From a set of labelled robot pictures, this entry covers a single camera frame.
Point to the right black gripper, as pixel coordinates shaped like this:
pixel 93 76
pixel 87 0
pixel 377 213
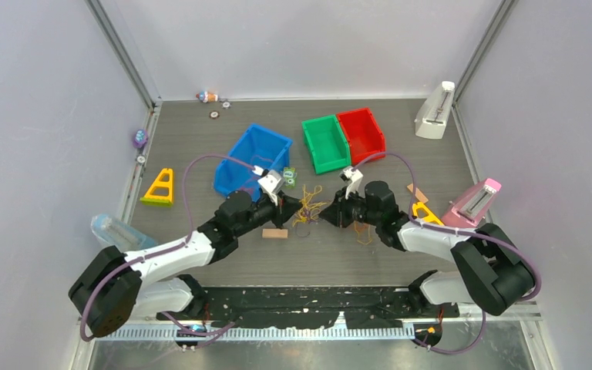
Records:
pixel 338 213

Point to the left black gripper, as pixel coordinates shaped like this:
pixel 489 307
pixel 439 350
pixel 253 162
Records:
pixel 284 208

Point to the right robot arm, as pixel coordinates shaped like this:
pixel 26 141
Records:
pixel 487 274

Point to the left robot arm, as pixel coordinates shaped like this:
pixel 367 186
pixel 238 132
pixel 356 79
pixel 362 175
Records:
pixel 117 285

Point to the wooden block centre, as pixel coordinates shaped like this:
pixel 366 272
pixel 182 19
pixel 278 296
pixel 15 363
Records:
pixel 274 233

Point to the wooden block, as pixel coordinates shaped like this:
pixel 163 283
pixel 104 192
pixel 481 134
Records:
pixel 419 195
pixel 274 233

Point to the green owl tile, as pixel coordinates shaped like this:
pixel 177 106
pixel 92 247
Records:
pixel 289 175

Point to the blue plastic bin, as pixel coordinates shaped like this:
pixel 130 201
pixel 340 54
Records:
pixel 257 146

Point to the green plastic bin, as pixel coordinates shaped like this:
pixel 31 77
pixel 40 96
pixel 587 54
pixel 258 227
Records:
pixel 326 143

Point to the red plastic bin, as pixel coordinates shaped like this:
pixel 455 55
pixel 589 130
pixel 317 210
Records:
pixel 363 134

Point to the wooden block right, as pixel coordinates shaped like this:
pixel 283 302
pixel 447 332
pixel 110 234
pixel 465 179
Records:
pixel 419 195

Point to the yellow triangle toy right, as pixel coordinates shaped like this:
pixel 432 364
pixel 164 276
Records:
pixel 421 211

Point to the yellow triangle toy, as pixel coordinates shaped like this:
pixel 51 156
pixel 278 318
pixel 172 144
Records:
pixel 161 191
pixel 421 211

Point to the white metronome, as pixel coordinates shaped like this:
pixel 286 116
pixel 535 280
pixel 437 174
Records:
pixel 431 120

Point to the pink metronome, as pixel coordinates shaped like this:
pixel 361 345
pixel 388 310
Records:
pixel 467 210

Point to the yellow triangle toy left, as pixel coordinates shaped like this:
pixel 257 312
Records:
pixel 161 191

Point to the small figurine toy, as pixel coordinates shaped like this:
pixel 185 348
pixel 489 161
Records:
pixel 207 97

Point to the purple round toy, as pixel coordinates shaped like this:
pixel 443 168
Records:
pixel 140 139

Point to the clear plastic bottle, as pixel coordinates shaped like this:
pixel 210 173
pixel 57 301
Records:
pixel 111 231

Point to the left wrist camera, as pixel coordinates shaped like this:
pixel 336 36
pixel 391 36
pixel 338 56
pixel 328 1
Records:
pixel 270 182

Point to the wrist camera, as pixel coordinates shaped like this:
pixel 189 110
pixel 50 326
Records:
pixel 352 178
pixel 270 182

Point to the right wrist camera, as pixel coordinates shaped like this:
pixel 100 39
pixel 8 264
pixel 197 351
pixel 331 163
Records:
pixel 352 178

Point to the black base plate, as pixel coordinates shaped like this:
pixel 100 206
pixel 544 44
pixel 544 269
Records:
pixel 312 307

